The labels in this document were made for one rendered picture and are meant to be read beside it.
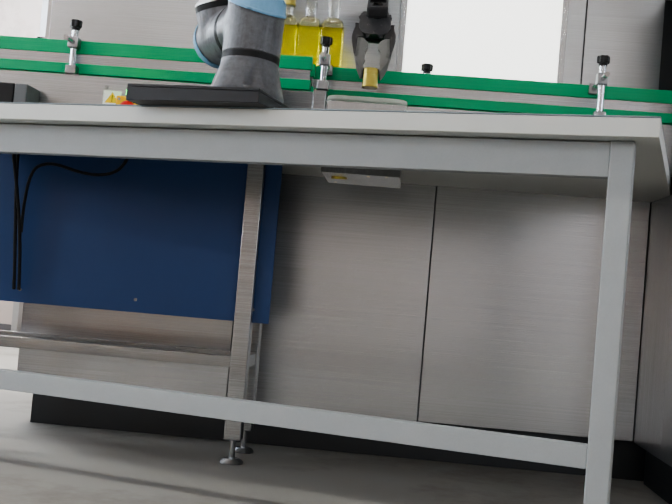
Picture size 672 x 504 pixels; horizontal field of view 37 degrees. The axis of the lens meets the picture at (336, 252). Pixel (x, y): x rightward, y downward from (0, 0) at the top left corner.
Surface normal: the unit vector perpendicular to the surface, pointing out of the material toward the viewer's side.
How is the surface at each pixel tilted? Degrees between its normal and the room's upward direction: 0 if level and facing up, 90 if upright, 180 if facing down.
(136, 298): 90
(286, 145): 90
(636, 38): 90
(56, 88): 90
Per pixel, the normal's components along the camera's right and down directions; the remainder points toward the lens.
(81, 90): -0.07, -0.04
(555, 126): -0.33, -0.06
